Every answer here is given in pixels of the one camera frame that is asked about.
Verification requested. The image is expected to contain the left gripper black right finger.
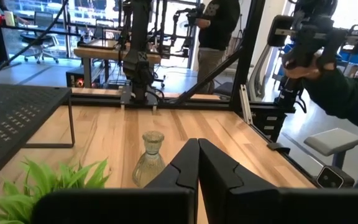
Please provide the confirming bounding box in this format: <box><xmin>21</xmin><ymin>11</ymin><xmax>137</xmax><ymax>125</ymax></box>
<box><xmin>199</xmin><ymin>139</ymin><xmax>358</xmax><ymax>224</ymax></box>

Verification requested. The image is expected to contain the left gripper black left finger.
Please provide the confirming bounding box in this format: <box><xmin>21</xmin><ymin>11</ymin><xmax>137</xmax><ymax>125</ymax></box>
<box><xmin>32</xmin><ymin>138</ymin><xmax>200</xmax><ymax>224</ymax></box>

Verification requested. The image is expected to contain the clear glass candle holder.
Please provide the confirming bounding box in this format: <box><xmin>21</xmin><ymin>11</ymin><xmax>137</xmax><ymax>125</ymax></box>
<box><xmin>132</xmin><ymin>130</ymin><xmax>167</xmax><ymax>189</ymax></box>

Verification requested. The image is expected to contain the person's forearm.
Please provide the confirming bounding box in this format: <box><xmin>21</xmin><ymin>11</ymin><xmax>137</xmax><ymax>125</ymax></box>
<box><xmin>303</xmin><ymin>68</ymin><xmax>358</xmax><ymax>131</ymax></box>

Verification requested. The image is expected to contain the black table edge clamp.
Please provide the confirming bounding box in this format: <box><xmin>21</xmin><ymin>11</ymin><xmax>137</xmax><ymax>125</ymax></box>
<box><xmin>266</xmin><ymin>142</ymin><xmax>291</xmax><ymax>154</ymax></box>

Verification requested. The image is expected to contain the grey padded stool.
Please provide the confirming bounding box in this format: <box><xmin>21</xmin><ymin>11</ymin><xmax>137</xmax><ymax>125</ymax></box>
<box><xmin>303</xmin><ymin>128</ymin><xmax>358</xmax><ymax>170</ymax></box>

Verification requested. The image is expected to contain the person's hand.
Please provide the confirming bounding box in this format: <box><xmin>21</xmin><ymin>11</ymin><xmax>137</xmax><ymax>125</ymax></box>
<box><xmin>283</xmin><ymin>54</ymin><xmax>337</xmax><ymax>80</ymax></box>

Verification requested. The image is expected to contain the green artificial plant white pot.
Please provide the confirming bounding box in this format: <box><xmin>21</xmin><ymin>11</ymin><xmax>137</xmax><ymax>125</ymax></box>
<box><xmin>0</xmin><ymin>157</ymin><xmax>111</xmax><ymax>224</ymax></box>

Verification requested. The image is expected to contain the black box red light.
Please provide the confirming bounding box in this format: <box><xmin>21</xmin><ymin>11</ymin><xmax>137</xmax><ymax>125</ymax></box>
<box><xmin>65</xmin><ymin>65</ymin><xmax>88</xmax><ymax>89</ymax></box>

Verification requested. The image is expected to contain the wooden background table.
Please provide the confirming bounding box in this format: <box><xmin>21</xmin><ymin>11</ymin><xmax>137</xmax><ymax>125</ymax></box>
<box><xmin>73</xmin><ymin>39</ymin><xmax>163</xmax><ymax>90</ymax></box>

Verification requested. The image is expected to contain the black perforated metal shelf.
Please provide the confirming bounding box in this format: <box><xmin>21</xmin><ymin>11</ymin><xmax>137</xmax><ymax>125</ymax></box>
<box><xmin>0</xmin><ymin>83</ymin><xmax>76</xmax><ymax>190</ymax></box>

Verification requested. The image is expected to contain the black office chair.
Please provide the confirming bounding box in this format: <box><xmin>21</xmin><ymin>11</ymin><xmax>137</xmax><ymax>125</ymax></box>
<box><xmin>19</xmin><ymin>11</ymin><xmax>61</xmax><ymax>65</ymax></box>

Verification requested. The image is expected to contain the black table-level camera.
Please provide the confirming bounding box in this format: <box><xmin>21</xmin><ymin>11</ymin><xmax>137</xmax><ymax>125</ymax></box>
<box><xmin>315</xmin><ymin>166</ymin><xmax>356</xmax><ymax>189</ymax></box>

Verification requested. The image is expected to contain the silver aluminium bracket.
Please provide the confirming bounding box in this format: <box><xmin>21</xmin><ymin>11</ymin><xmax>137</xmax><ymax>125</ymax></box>
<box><xmin>239</xmin><ymin>83</ymin><xmax>254</xmax><ymax>125</ymax></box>

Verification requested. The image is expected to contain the thick black cable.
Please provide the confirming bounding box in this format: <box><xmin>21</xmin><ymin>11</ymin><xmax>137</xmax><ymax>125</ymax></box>
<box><xmin>0</xmin><ymin>0</ymin><xmax>70</xmax><ymax>83</ymax></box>

